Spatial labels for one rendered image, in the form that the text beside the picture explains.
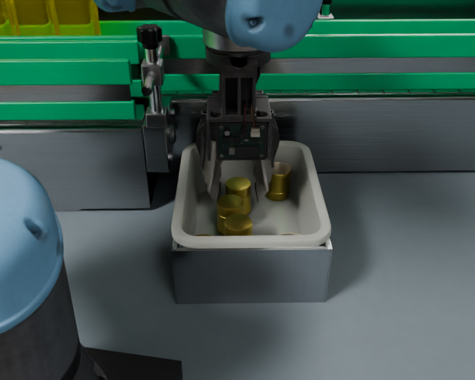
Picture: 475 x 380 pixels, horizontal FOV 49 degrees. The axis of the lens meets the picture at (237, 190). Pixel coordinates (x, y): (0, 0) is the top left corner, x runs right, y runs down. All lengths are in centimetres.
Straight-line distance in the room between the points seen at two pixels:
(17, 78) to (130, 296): 31
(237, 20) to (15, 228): 19
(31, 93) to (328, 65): 41
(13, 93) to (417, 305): 55
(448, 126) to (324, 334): 40
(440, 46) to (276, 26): 48
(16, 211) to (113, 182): 41
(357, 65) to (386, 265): 29
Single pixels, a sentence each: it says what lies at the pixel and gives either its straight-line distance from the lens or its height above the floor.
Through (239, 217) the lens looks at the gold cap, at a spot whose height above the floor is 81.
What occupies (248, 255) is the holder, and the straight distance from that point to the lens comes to 56.
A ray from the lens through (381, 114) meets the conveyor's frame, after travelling 81.
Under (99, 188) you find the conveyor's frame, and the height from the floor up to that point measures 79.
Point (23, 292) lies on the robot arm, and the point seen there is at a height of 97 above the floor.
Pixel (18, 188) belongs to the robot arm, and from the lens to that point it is 35.
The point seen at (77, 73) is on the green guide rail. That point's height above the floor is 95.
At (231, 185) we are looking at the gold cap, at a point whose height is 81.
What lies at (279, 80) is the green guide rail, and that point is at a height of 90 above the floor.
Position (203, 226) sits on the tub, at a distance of 69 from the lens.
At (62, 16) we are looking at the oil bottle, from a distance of 79.
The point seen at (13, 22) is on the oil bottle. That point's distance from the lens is 82.
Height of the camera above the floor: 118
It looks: 33 degrees down
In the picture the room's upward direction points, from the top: straight up
